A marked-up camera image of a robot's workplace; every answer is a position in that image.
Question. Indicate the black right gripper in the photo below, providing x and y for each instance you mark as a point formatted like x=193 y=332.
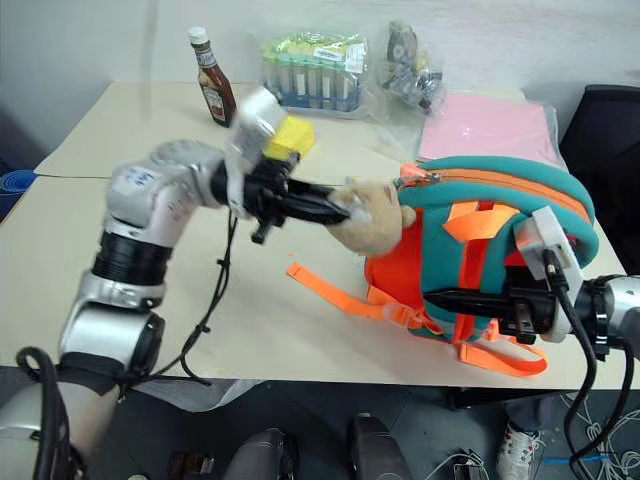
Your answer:
x=530 y=310

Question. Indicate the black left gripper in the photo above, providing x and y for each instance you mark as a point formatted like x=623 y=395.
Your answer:
x=267 y=187

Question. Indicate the orange and teal backpack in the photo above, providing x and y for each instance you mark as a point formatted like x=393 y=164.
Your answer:
x=450 y=240

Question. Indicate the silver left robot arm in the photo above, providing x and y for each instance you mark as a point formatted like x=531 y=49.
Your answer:
x=150 y=195

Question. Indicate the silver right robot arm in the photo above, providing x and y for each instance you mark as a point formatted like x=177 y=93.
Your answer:
x=620 y=305

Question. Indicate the yellow box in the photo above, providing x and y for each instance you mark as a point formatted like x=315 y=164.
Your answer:
x=292 y=137

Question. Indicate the person's grey trouser leg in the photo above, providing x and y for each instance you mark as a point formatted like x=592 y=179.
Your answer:
x=530 y=415

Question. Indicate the bagged test tube rack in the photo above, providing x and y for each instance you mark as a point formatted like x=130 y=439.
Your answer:
x=312 y=70

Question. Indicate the white sneaker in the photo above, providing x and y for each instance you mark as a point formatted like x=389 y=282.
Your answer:
x=517 y=445

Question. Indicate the glass ketchup bottle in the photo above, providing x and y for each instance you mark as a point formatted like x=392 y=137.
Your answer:
x=216 y=85

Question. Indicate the clear bag of parts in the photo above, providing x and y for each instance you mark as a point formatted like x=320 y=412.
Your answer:
x=410 y=65

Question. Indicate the pink paper stack in plastic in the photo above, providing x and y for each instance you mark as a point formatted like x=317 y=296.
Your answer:
x=490 y=130

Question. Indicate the dark rounded shape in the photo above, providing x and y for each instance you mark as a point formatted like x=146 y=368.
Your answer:
x=375 y=450
x=265 y=455

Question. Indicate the black office chair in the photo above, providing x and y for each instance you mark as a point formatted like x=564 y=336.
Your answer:
x=610 y=150

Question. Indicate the clear plastic sheet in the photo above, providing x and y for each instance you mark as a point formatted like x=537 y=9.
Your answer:
x=200 y=395

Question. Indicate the blue rolled mat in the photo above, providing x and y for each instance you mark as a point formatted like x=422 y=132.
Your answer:
x=12 y=187

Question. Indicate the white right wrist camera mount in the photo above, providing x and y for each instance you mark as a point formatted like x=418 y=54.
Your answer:
x=545 y=235

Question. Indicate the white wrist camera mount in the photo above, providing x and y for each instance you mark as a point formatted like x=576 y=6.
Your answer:
x=545 y=235
x=257 y=117

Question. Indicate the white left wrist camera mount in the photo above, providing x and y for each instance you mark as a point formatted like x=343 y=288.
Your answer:
x=257 y=117

